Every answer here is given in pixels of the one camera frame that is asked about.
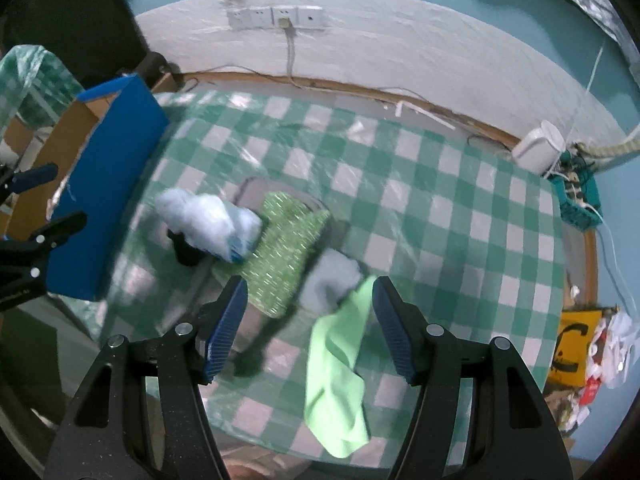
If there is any fluffy white-blue sock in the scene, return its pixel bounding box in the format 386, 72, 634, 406
154, 187, 263, 263

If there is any grey plug cable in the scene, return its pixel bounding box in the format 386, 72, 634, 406
280, 19, 298, 81

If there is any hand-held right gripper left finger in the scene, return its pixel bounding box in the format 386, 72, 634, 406
44, 276, 249, 480

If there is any teal plastic basket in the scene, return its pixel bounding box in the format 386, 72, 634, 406
550, 152, 603, 231

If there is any pile of paper scraps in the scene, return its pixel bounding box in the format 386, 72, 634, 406
570, 305, 640, 431

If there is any white cable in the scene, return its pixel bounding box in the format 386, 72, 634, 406
597, 205, 640, 311

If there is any green glitter cloth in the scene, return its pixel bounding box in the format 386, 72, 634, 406
212, 191, 332, 318

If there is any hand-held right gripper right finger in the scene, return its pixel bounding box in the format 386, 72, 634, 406
371, 275, 573, 480

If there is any white small appliance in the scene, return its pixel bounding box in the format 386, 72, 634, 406
511, 120, 568, 173

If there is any green checked tablecloth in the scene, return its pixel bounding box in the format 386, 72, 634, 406
0, 45, 86, 126
75, 89, 568, 466

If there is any light green microfiber cloth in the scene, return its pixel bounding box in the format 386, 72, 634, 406
303, 275, 377, 458

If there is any light blue sock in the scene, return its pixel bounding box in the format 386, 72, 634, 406
300, 249, 363, 313

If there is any black sock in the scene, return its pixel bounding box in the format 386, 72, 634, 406
167, 227, 206, 267

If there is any black partition panel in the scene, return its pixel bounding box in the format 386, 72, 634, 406
0, 0, 148, 76

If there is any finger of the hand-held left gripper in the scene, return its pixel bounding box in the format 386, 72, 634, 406
0, 162, 58, 206
0, 211, 88, 311

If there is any yellow bag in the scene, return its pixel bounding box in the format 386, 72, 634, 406
547, 310, 603, 387

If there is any white cable duct piece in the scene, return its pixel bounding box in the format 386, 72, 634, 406
397, 102, 456, 131

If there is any black cylinder device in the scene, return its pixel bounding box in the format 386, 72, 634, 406
135, 52, 176, 78

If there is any beige corrugated hose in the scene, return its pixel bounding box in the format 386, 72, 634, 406
575, 125, 640, 157

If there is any blue cardboard box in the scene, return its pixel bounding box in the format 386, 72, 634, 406
10, 74, 171, 302

